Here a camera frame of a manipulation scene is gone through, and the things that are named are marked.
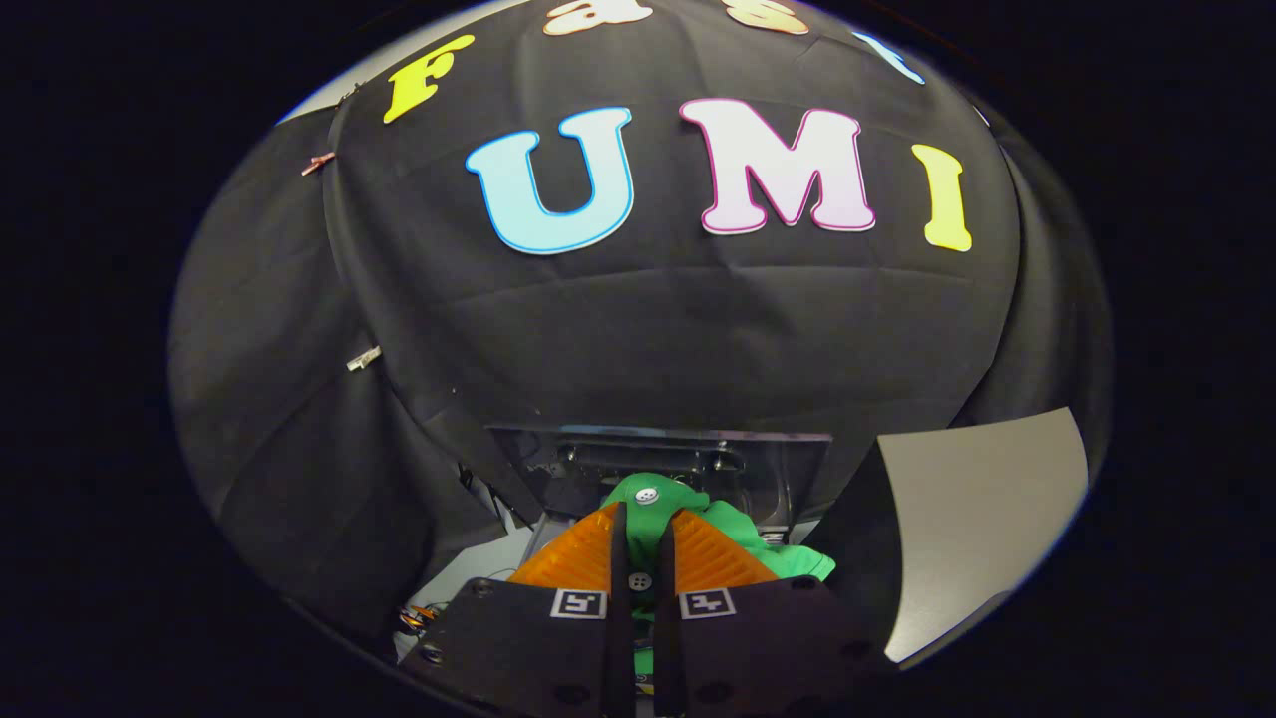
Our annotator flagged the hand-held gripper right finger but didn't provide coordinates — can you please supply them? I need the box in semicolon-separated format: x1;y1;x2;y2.
653;509;898;718

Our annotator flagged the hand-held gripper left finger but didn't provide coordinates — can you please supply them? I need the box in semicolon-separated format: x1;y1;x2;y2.
399;502;636;718

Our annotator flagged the green polo shirt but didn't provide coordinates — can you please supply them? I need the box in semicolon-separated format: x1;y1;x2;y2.
598;472;836;679

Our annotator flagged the grey washing machine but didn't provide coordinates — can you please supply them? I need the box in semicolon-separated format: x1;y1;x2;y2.
394;424;834;661

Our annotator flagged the black backdrop cloth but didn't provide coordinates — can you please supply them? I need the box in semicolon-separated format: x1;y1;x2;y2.
167;0;1113;659

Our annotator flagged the grey cabinet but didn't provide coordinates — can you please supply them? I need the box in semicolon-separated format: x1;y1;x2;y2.
817;406;1090;665

